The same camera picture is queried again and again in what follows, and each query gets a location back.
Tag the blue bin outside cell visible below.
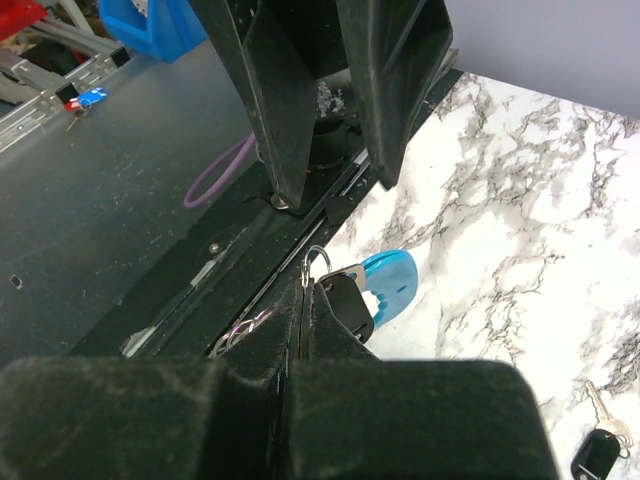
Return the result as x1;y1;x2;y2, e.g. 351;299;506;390
98;0;208;63

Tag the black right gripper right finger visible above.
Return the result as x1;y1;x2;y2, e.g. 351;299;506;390
287;286;558;479

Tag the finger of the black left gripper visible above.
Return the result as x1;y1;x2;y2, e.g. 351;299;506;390
192;0;347;208
337;0;453;190

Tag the red bin outside cell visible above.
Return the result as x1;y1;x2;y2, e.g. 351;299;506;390
0;0;47;41

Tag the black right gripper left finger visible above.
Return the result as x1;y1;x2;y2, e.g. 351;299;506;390
1;285;304;479

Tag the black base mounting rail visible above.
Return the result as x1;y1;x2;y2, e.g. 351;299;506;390
69;47;464;359

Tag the key with black tag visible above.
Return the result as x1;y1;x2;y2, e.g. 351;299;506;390
318;264;374;344

